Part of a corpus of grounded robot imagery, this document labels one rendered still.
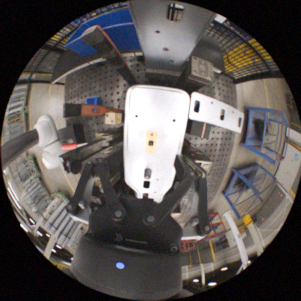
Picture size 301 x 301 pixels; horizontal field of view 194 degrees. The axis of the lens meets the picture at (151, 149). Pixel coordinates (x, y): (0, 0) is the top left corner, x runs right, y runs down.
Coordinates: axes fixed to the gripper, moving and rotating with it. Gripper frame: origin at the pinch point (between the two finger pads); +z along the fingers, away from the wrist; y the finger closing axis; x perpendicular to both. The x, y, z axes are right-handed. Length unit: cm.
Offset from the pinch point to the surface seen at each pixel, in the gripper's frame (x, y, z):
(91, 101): 19, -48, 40
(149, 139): 1.3, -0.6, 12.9
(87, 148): 1.3, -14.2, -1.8
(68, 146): 0.4, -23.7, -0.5
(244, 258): -280, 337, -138
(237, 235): -278, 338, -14
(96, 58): 32.5, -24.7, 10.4
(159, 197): -28.4, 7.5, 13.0
